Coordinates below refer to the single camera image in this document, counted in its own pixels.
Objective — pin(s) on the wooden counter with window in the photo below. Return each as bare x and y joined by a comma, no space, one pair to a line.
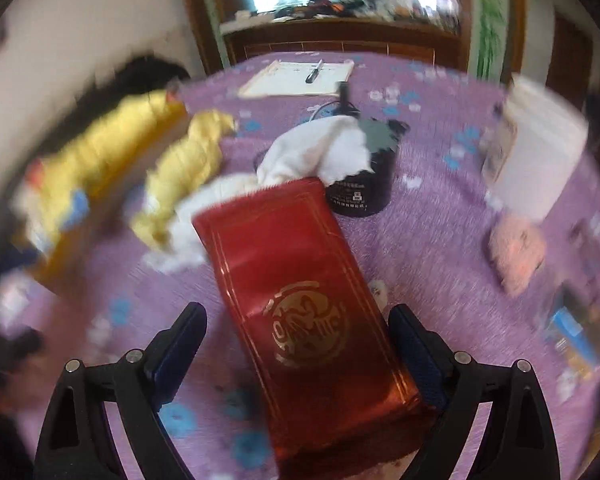
484,38

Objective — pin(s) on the white notepad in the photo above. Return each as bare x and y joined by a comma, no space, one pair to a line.
287,79

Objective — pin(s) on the brown wooden door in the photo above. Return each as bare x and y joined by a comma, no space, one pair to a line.
571,61

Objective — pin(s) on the red leather tissue box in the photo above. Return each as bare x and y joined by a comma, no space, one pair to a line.
337,399

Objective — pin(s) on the yellow towel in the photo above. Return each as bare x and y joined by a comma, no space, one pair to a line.
182,168
58,189

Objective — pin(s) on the yellow rimmed storage box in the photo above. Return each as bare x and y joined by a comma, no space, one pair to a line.
48,269

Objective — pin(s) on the white cloth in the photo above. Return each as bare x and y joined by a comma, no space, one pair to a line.
329,149

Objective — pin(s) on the black sofa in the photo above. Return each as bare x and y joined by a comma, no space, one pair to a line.
141,75

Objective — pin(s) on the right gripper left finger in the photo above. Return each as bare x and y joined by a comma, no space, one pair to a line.
76,441

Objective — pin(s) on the white plastic jar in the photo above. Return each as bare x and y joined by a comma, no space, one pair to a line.
534,148

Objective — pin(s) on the pink soft pouch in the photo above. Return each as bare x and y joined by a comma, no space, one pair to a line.
517,249

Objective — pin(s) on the blue snack packet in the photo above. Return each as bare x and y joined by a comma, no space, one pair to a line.
573,325

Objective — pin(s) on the purple floral tablecloth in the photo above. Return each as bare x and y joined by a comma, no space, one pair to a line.
425,249

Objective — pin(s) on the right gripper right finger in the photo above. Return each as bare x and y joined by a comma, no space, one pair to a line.
519,440

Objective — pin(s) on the black pen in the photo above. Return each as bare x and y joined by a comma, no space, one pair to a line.
313,74

